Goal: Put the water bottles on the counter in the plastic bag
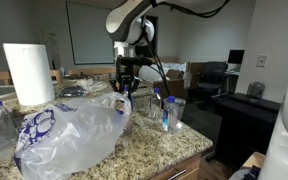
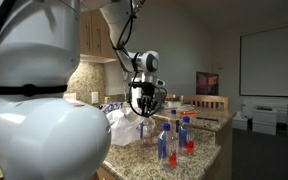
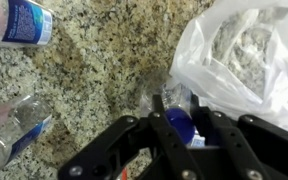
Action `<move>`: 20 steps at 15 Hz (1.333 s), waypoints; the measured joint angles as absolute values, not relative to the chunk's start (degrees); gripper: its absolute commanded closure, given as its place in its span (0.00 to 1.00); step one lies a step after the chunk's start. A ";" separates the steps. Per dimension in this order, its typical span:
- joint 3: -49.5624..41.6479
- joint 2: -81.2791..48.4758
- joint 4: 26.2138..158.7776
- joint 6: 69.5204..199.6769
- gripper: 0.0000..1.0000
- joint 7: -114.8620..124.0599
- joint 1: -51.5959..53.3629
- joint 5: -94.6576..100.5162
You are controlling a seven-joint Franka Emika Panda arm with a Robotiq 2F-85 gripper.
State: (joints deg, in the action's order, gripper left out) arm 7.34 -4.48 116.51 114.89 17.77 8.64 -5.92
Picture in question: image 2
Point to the wrist-mounted camera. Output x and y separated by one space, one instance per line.
160 82

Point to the wooden chair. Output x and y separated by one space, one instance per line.
205 98
170 96

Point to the white wall outlet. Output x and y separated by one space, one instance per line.
70 96
94 97

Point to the orange marker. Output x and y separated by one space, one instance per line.
188 112

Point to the translucent white plastic bag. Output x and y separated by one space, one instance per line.
122 130

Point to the white storage unit black top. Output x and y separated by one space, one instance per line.
264 121

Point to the shrink-wrapped water bottle pack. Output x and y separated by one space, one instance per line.
112 107

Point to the small white box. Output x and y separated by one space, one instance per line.
240 121

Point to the white projection screen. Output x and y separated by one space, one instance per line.
274 60

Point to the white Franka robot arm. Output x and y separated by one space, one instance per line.
44 133

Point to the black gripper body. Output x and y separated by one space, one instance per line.
147 95

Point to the clear glass plate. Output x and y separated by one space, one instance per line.
185 107

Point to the dark reddish framed picture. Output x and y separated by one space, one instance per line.
207 83

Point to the small yellow bottle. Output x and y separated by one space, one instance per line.
107 99

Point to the wooden base cabinet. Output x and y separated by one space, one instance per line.
101 176

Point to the black pen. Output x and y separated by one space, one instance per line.
206 118

